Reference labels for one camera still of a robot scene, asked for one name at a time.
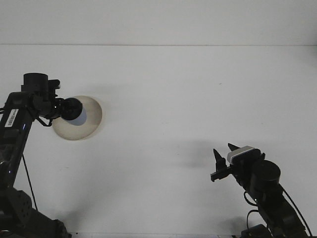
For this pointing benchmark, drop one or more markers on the pale round plate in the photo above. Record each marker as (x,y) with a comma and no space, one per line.
(91,116)

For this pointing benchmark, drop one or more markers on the pale blue cup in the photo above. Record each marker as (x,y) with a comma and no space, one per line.
(79,120)

